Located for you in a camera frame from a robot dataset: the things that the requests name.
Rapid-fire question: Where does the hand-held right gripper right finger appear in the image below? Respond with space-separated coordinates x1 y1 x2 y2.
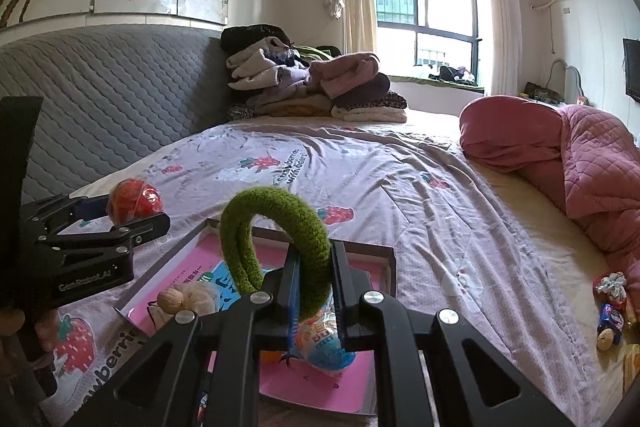
330 239 576 427

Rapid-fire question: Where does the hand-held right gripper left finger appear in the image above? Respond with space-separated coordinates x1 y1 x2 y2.
65 242 302 427

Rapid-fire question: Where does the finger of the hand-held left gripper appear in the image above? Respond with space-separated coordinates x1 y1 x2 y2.
20 193 109 236
34 212 172 248

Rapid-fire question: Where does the red ball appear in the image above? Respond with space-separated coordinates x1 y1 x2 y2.
107 178 164 224

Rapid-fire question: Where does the brown walnut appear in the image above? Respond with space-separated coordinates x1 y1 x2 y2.
156 288 185 314

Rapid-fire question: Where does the grey cardboard box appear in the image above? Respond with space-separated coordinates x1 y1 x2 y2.
112 218 397 425

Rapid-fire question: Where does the green fuzzy ring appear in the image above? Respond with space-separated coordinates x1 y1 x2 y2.
219 188 332 323

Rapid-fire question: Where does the blue cookie packet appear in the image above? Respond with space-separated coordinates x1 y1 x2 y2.
196 389 213 425

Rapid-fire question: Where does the person's left hand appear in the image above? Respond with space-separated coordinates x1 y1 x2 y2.
0 307 60 360

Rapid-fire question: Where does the white and blue snack packet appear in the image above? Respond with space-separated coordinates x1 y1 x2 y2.
294 307 357 375

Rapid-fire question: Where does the grey quilted headboard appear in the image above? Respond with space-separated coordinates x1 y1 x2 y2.
0 24 236 208

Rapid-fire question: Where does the pile of folded clothes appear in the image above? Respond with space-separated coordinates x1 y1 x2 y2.
220 24 410 124

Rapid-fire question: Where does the dark cloth bundle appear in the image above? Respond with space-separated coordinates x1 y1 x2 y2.
430 66 478 85

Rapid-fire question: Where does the small knitted toy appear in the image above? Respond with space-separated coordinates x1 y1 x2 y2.
593 272 628 308

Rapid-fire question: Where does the small dark blue toy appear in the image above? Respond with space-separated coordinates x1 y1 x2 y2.
596 303 627 352

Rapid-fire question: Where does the pink quilt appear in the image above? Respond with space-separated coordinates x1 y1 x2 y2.
459 96 640 303

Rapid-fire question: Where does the black television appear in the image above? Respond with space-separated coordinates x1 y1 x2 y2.
622 38 640 104

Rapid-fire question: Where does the white curved metal frame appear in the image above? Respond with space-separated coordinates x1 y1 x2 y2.
550 59 583 98

